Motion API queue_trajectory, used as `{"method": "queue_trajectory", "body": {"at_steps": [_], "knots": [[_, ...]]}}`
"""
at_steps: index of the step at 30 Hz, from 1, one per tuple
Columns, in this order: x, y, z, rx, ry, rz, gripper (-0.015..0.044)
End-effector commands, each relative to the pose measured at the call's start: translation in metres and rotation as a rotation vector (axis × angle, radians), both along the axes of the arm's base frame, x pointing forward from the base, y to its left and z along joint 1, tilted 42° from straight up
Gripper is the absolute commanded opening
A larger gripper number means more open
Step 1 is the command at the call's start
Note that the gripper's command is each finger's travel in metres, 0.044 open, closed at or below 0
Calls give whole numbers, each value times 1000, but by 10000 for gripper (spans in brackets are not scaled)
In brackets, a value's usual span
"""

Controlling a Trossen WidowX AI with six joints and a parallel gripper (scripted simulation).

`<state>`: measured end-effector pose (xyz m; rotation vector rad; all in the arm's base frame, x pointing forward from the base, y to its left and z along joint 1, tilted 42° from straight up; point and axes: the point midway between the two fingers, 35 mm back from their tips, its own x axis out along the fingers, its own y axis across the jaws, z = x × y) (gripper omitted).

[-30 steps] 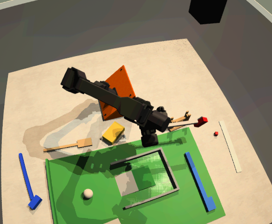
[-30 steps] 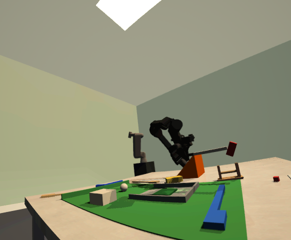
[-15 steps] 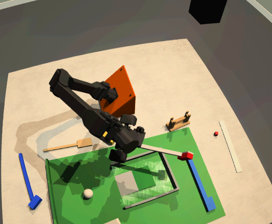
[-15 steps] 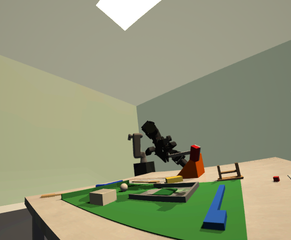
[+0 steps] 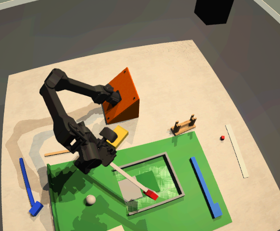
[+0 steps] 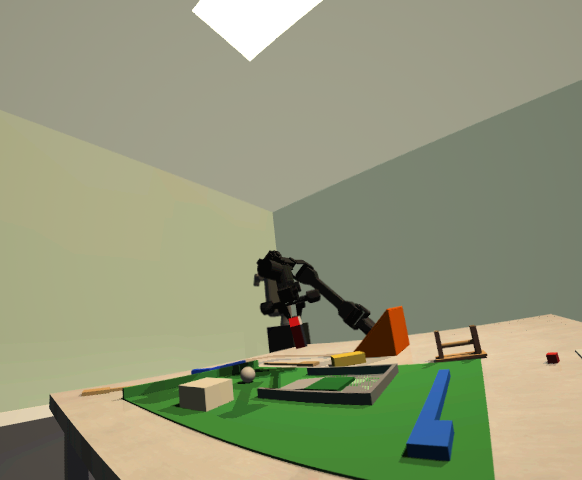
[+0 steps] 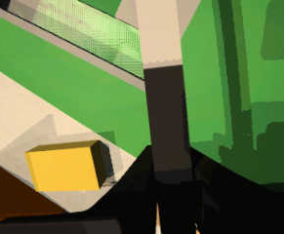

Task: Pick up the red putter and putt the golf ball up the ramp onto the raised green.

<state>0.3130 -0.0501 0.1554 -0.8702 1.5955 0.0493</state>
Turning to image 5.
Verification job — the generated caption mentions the green mat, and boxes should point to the green mat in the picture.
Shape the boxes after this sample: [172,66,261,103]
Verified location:
[51,131,232,231]

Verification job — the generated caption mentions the pale yellow flat bar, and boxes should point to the pale yellow flat bar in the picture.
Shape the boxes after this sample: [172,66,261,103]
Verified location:
[225,124,249,178]

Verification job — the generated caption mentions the cream ball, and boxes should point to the cream ball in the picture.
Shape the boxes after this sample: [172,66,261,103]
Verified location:
[86,195,96,205]

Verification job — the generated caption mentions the yellow rectangular block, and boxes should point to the yellow rectangular block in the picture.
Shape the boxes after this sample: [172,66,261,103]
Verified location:
[106,125,128,149]

